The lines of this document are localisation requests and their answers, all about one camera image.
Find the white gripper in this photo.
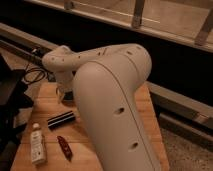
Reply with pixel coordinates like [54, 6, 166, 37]
[55, 71, 73, 102]

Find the black striped eraser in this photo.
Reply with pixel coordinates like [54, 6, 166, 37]
[47, 111, 76, 130]

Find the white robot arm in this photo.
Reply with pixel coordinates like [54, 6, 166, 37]
[42, 43, 161, 171]

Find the dark ceramic bowl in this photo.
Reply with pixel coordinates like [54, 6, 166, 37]
[64, 91, 74, 101]

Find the wooden board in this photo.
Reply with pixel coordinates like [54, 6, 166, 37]
[11, 82, 170, 171]

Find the black chair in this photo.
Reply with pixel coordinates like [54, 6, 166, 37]
[0, 53, 33, 171]

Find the red pocket knife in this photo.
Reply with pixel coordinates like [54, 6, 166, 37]
[57, 136, 72, 161]

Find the white glue bottle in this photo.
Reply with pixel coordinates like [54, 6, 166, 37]
[30, 123, 46, 165]

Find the metal rail frame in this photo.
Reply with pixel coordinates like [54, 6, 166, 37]
[0, 22, 213, 130]

